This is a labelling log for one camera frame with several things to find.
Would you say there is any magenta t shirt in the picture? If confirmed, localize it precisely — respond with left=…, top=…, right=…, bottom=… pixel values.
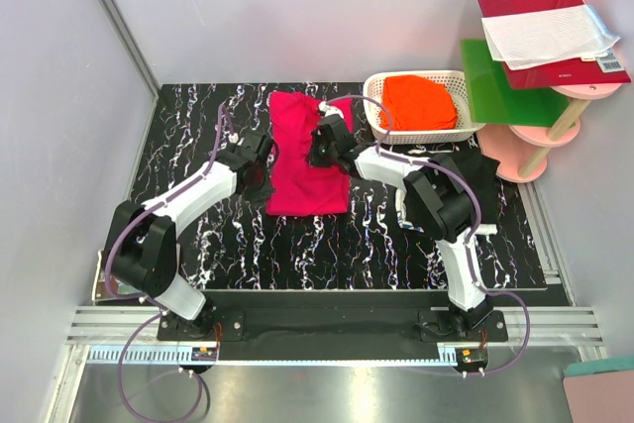
left=265, top=91, right=350, bottom=217

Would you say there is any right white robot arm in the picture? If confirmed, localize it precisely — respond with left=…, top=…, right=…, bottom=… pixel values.
left=308, top=102, right=492, bottom=341

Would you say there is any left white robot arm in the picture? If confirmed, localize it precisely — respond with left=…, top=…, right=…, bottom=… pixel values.
left=103, top=131, right=279, bottom=340

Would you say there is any orange t shirt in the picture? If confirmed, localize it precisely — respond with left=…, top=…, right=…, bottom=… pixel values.
left=381, top=75, right=458, bottom=131

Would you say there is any white plastic basket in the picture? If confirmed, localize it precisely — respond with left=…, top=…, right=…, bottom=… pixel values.
left=363, top=70, right=484, bottom=145

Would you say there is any folded black white t shirt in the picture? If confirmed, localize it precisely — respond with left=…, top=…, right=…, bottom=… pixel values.
left=394, top=148, right=501, bottom=236

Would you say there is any green plastic sheet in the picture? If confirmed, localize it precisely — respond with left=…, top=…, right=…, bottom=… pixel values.
left=460, top=40, right=569, bottom=127

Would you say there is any pink wooden shelf stand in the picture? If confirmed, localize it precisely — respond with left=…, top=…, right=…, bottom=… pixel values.
left=477, top=0, right=628, bottom=182

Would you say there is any illustrated book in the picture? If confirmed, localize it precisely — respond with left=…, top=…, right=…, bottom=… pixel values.
left=91, top=250, right=137, bottom=304

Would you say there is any white mesh cloth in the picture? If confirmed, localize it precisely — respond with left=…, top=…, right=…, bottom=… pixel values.
left=481, top=4, right=620, bottom=70

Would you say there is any dark red folder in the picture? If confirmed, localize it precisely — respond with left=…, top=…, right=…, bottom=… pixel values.
left=477, top=0, right=631, bottom=90

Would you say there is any teal board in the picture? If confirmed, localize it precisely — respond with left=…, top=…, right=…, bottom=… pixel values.
left=565, top=356, right=634, bottom=377

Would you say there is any pink board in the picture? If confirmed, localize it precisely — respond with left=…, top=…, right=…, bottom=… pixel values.
left=564, top=370, right=634, bottom=423

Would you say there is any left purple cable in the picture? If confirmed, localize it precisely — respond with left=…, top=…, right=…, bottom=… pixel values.
left=103, top=104, right=239, bottom=422

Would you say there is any white slotted cable duct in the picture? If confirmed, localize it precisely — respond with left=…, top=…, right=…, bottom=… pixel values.
left=88, top=343, right=464, bottom=367

